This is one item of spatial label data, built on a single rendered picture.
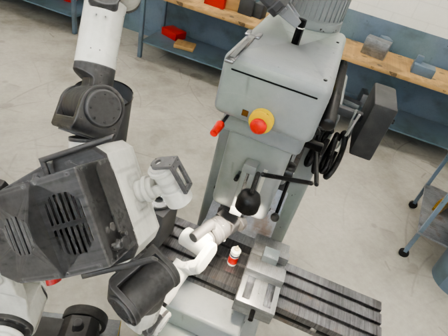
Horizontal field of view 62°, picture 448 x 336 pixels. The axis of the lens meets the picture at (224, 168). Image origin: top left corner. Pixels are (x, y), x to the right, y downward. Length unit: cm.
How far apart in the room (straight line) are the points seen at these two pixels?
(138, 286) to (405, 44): 490
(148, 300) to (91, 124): 41
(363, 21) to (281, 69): 448
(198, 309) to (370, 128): 92
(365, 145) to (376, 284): 198
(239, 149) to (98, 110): 48
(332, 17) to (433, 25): 422
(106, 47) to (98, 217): 37
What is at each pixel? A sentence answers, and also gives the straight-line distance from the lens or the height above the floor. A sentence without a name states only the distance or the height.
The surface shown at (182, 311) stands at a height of 88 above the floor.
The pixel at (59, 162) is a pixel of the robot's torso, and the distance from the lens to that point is 88.
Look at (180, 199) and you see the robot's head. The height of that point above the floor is 161.
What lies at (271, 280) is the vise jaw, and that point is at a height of 105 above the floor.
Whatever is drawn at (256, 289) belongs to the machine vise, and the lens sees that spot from 148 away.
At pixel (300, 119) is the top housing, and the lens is 90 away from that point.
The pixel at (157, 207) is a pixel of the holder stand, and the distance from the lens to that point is 147.
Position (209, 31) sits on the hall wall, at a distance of 576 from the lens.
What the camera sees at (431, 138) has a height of 23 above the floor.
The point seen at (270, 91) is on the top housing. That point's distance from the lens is 89.
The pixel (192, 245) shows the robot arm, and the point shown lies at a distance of 124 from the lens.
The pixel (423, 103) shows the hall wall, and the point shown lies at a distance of 571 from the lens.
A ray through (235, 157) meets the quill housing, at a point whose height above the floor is 153.
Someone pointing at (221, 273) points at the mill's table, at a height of 96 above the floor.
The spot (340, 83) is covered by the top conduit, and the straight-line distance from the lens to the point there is 115.
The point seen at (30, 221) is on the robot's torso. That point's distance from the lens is 82.
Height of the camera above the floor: 220
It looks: 38 degrees down
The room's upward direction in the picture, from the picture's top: 15 degrees clockwise
